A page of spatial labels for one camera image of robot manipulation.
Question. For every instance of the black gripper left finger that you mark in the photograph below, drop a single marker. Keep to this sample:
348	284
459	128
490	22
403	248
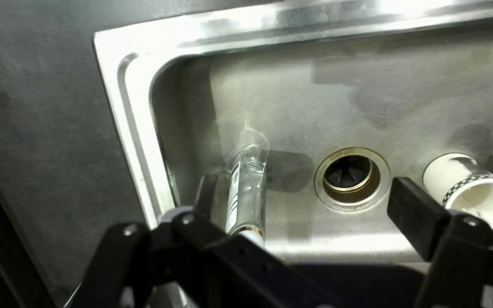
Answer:
120	262

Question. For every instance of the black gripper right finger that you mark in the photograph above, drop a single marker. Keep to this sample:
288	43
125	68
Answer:
457	262

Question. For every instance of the clear bottle with white cap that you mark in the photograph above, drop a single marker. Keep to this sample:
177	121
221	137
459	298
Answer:
247	181

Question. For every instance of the stainless steel sink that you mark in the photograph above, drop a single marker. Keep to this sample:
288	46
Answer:
372	85

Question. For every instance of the white paper cup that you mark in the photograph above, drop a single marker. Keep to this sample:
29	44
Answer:
487	198

